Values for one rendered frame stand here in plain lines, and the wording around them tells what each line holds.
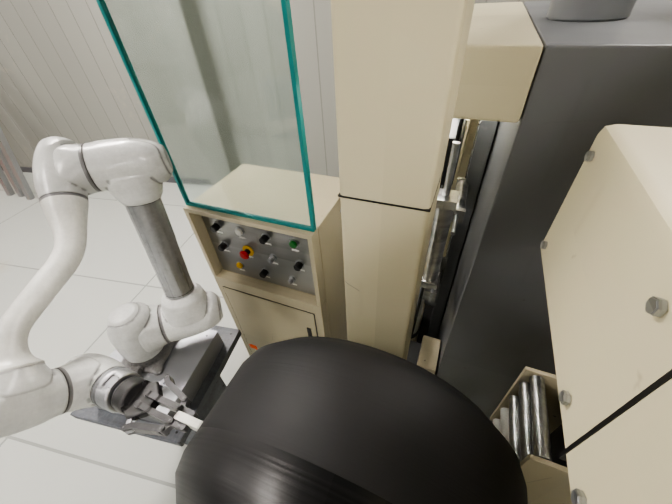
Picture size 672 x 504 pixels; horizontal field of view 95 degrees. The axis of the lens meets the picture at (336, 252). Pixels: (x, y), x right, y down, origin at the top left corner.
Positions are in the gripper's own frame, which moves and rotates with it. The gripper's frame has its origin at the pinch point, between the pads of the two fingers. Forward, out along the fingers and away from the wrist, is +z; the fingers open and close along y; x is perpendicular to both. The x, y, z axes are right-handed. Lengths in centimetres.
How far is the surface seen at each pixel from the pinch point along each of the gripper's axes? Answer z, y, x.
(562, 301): 55, 13, -36
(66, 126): -434, 224, -7
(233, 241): -43, 63, 7
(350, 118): 33, 26, -48
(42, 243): -361, 98, 74
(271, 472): 29.1, -4.1, -18.4
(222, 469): 22.2, -5.8, -16.9
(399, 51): 39, 26, -54
